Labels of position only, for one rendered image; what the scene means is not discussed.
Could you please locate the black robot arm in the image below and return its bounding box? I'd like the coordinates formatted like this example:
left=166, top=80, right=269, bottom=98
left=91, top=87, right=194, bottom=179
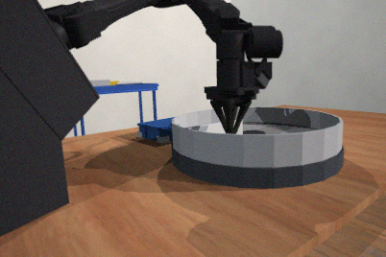
left=46, top=0, right=283, bottom=89

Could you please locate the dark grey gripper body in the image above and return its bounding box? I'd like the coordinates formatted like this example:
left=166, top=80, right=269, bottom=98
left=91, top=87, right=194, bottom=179
left=205, top=58, right=259, bottom=102

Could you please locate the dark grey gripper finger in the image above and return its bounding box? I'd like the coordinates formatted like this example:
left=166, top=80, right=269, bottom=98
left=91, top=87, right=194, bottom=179
left=210, top=100, right=238, bottom=133
left=222, top=100, right=252, bottom=134

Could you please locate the blue open box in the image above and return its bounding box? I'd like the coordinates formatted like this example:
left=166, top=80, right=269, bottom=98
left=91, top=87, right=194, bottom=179
left=139, top=117, right=175, bottom=141

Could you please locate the grey round turntable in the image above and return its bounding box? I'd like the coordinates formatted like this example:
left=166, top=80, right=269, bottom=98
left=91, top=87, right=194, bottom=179
left=171, top=107, right=344, bottom=189

